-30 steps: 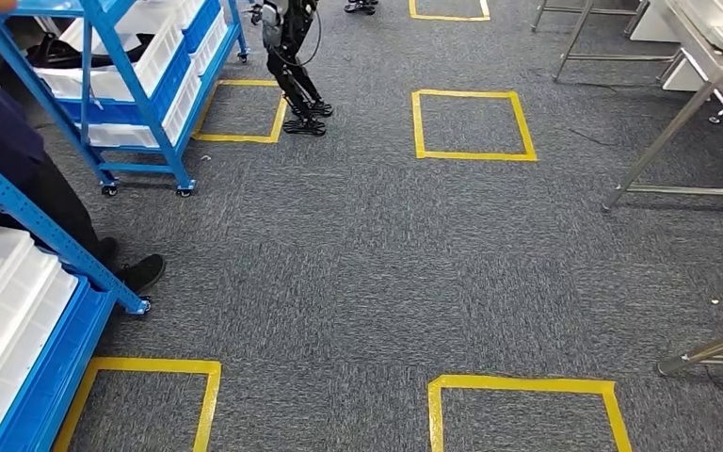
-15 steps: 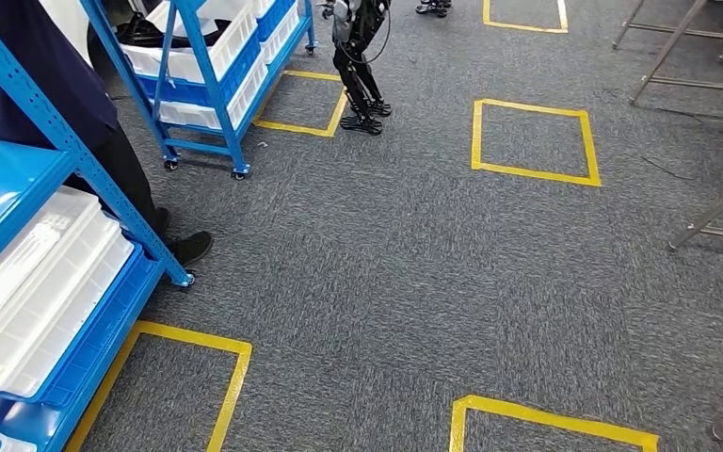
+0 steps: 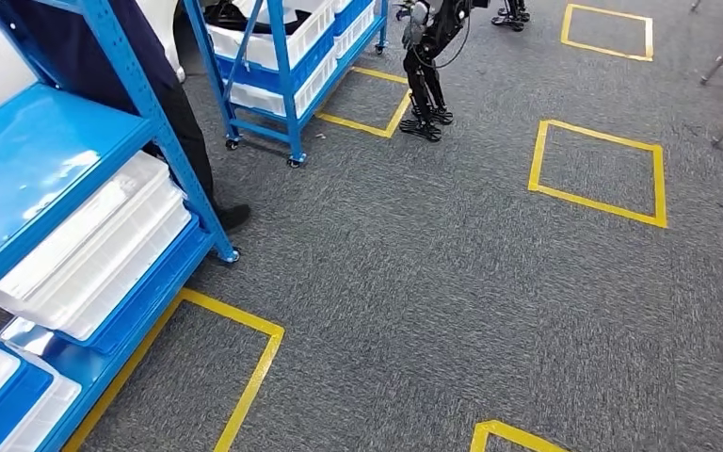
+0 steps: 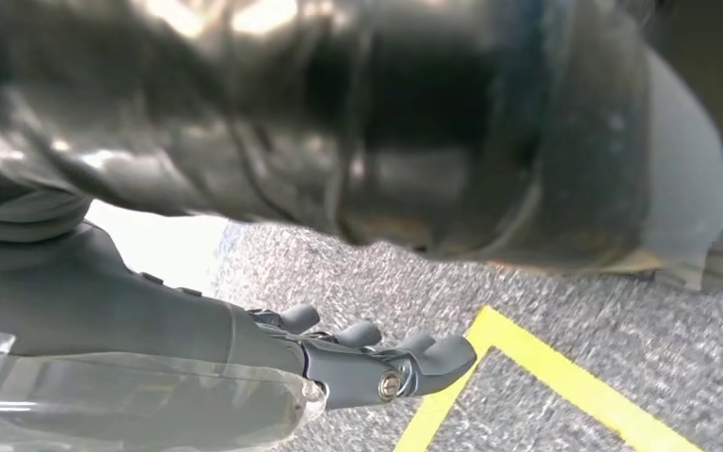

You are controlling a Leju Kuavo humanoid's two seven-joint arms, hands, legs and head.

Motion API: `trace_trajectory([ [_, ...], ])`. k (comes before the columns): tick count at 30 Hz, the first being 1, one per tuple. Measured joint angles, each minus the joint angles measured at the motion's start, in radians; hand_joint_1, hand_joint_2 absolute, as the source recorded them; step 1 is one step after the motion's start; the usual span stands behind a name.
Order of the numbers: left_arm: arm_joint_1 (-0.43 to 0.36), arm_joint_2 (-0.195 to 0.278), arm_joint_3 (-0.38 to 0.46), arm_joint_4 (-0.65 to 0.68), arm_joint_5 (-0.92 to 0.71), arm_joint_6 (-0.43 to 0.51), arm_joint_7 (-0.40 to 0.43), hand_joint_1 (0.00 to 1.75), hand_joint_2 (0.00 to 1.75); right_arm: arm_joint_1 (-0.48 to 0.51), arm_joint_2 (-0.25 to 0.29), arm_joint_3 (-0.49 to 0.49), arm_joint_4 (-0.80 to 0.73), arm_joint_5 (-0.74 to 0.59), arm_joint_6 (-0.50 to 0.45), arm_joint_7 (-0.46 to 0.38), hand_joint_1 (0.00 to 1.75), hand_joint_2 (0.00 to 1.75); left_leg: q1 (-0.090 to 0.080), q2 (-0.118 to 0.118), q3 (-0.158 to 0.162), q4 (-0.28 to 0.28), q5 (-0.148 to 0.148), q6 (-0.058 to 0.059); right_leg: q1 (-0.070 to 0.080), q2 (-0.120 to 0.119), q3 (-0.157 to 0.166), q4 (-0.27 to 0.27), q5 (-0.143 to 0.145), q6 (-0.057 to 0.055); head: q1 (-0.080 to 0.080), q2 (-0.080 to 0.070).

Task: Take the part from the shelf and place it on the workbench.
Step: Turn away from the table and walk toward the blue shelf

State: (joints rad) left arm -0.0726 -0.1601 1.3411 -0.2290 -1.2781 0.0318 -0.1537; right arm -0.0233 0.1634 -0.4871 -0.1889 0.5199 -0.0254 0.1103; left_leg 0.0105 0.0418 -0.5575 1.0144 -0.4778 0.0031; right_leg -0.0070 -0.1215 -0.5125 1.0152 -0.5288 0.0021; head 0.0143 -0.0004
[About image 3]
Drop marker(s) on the blue wheeled shelf rack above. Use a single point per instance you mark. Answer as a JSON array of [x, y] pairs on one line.
[[288, 93]]

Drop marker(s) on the blue metal shelf rack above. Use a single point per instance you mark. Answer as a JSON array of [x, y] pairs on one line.
[[37, 143]]

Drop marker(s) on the black and white humanoid robot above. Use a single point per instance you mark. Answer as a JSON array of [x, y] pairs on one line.
[[424, 68]]

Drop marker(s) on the black parts pile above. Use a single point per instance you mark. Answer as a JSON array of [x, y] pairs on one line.
[[243, 19]]

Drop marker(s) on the black robot feet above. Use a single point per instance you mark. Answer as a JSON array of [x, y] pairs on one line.
[[511, 19]]

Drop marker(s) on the person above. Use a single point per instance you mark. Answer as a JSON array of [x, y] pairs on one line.
[[74, 56]]

